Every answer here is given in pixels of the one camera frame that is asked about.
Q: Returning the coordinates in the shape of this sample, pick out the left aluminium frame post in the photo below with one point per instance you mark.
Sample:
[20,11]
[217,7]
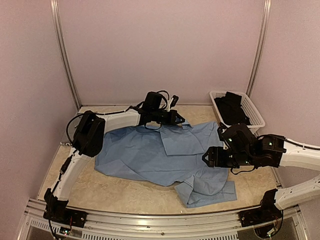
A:
[55,12]

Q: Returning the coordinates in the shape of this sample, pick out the white plastic laundry basket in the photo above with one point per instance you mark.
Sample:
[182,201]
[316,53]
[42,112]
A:
[250,110]

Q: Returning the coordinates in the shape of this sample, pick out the aluminium frame post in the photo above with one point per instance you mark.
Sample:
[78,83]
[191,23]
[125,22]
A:
[55,12]
[260,46]

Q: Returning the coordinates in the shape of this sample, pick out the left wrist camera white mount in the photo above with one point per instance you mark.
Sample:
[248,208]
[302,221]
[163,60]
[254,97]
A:
[172,102]

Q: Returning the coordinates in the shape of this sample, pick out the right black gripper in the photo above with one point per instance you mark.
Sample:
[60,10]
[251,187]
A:
[216,157]

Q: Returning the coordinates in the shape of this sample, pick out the front aluminium rail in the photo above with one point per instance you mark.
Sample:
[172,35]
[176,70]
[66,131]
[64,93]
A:
[105,225]

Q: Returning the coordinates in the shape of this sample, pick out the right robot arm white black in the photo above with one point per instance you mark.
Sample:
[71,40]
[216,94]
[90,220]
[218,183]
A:
[242,148]

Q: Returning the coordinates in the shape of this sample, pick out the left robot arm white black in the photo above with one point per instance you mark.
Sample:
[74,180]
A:
[87,140]

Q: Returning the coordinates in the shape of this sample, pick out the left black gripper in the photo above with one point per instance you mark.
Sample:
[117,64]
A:
[172,118]

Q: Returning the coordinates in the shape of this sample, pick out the black shirt in basket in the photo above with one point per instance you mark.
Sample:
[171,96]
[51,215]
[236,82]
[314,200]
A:
[230,109]

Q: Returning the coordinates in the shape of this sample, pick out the right aluminium frame post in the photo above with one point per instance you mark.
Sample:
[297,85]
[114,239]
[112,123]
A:
[260,46]

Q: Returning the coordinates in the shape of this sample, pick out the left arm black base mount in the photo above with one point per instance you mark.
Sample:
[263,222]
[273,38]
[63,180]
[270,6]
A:
[67,216]

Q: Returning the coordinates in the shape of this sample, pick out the light blue long sleeve shirt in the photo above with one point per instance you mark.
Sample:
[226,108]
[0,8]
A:
[168,155]

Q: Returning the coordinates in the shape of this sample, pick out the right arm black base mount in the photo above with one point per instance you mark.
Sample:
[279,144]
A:
[257,216]

